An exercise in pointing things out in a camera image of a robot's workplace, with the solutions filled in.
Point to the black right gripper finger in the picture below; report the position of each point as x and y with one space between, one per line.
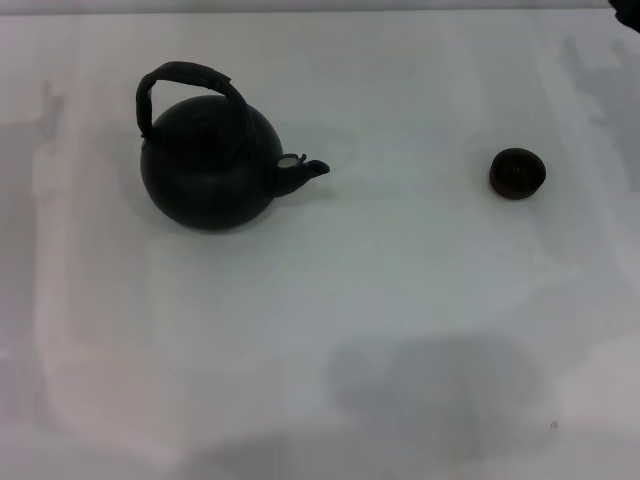
627 10

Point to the small dark brown teacup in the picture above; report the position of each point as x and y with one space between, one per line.
517 175

